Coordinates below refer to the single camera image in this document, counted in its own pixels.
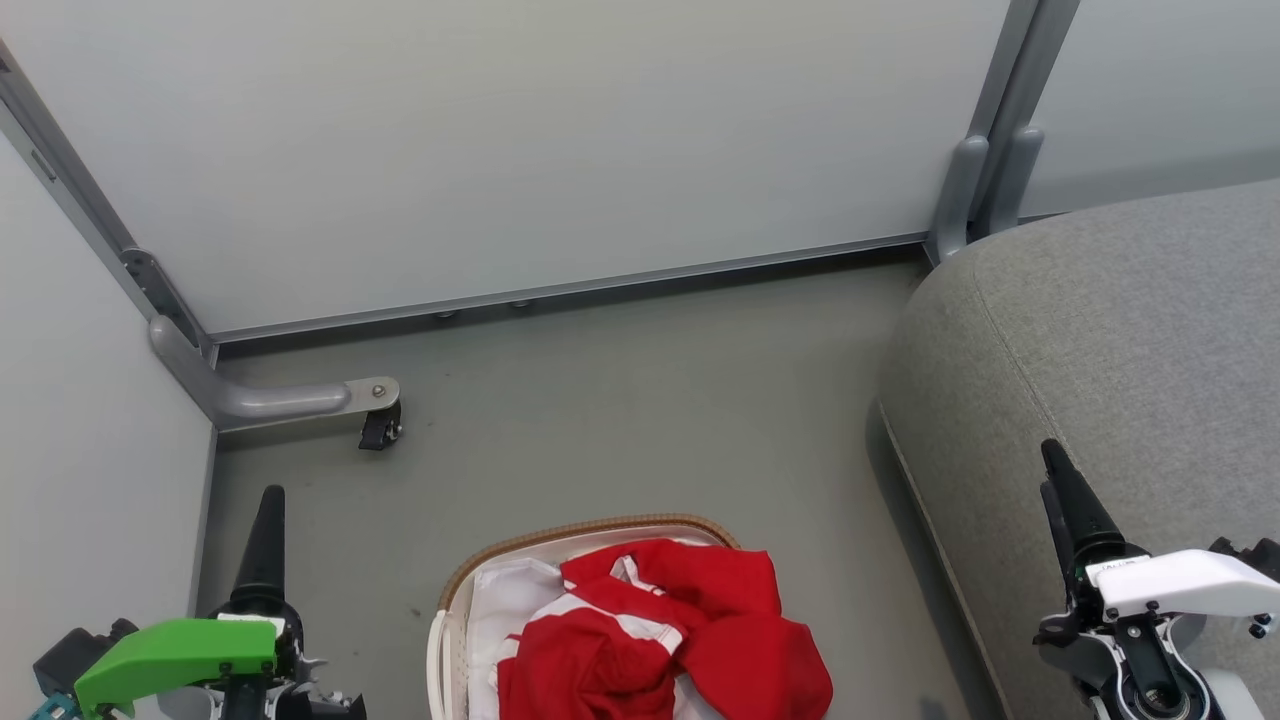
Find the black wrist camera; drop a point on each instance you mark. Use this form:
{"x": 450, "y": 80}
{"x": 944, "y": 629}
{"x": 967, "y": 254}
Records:
{"x": 1250, "y": 555}
{"x": 75, "y": 655}

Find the grey partition post with bracket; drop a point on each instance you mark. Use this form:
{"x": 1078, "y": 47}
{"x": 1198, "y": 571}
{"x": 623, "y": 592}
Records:
{"x": 90, "y": 210}

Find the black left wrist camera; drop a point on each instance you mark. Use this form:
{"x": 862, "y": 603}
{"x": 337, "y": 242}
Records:
{"x": 75, "y": 655}

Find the red and white garment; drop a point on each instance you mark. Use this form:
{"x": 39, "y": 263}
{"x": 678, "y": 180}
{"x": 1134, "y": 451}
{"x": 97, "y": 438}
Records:
{"x": 740, "y": 650}

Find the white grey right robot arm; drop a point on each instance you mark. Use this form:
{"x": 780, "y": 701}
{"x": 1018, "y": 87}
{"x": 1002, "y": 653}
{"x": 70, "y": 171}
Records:
{"x": 1225, "y": 700}

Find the black caster wheel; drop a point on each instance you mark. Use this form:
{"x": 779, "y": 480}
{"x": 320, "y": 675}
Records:
{"x": 380, "y": 428}

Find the short grey partition foot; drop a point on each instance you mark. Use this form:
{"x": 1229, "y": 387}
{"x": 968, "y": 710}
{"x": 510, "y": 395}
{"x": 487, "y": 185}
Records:
{"x": 1012, "y": 180}
{"x": 955, "y": 190}

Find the grey partition frame post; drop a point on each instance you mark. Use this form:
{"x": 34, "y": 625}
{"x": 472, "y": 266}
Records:
{"x": 1020, "y": 60}

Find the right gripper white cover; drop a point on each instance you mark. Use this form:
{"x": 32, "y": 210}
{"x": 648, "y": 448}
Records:
{"x": 1180, "y": 585}

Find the grey fabric sofa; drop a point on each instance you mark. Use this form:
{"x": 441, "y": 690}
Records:
{"x": 1100, "y": 350}

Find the white laundry basket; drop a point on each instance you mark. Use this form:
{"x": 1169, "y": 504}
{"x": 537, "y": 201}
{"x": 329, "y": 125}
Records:
{"x": 445, "y": 650}

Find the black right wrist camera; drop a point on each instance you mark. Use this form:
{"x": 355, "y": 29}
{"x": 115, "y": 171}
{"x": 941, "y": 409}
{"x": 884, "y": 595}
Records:
{"x": 1250, "y": 555}

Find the long grey partition foot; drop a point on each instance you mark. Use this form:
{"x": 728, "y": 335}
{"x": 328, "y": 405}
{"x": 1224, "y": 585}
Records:
{"x": 260, "y": 400}

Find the white mesh basket liner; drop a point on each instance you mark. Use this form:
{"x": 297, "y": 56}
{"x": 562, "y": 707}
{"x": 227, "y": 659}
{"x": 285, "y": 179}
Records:
{"x": 500, "y": 610}

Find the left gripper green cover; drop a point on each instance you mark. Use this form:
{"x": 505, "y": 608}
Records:
{"x": 170, "y": 655}

